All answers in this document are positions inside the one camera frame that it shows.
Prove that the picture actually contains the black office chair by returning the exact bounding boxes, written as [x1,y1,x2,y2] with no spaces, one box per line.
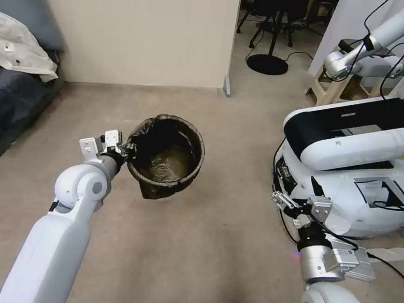
[234,0,312,55]

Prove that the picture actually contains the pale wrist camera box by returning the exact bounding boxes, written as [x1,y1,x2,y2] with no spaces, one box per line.
[304,195,333,226]
[102,129,123,147]

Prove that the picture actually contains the grey partition foot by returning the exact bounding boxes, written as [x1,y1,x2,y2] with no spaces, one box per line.
[221,75,234,99]

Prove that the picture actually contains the white crumpled blanket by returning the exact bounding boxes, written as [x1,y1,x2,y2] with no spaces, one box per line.
[0,5,66,87]

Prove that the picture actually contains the black floor cable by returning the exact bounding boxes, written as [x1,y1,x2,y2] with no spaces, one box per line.
[362,252,404,296]

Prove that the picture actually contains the black stand power cable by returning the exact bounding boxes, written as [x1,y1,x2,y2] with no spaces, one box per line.
[284,50,314,65]

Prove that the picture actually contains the grey tape strip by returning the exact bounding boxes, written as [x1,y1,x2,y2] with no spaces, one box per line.
[357,243,404,265]

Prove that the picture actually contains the black trash can with liner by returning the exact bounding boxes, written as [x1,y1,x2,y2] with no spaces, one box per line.
[120,109,210,206]

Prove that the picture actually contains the beige plastic step stool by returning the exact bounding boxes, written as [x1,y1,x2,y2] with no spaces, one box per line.
[303,66,390,115]

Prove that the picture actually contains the black round base stand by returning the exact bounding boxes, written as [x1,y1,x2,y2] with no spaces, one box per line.
[244,0,297,78]

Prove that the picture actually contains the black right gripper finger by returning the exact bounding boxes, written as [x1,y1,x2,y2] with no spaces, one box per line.
[268,189,308,217]
[308,176,327,202]

